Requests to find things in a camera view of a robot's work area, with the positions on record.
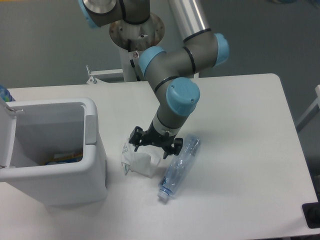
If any white paper wrapper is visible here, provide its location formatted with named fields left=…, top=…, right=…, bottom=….
left=120, top=138, right=162, bottom=179

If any black table clamp mount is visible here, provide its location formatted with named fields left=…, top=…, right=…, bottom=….
left=302, top=202, right=320, bottom=229

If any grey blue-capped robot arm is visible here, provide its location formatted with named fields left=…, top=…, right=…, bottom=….
left=78, top=0, right=230, bottom=156

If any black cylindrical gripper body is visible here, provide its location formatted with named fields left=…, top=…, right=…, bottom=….
left=142, top=123, right=178, bottom=148

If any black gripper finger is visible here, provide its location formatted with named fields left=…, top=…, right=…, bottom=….
left=128, top=126, right=147, bottom=152
left=162, top=138, right=183, bottom=159

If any white open trash can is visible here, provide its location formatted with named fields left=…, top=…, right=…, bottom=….
left=0, top=97, right=107, bottom=205

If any white metal frame bracket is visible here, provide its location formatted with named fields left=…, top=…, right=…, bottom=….
left=86, top=65, right=124, bottom=85

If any blue patterned object left edge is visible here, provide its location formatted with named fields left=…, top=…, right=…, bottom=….
left=0, top=85, right=16, bottom=102

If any clear plastic water bottle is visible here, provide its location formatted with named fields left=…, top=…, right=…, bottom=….
left=157, top=134, right=201, bottom=203

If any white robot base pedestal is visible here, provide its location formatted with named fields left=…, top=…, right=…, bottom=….
left=109, top=13, right=165, bottom=82

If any black cable on pedestal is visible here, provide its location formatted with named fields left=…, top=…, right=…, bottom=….
left=127, top=38, right=142, bottom=82

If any white frame leg right edge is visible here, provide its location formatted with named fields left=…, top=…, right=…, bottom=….
left=295, top=85, right=320, bottom=133

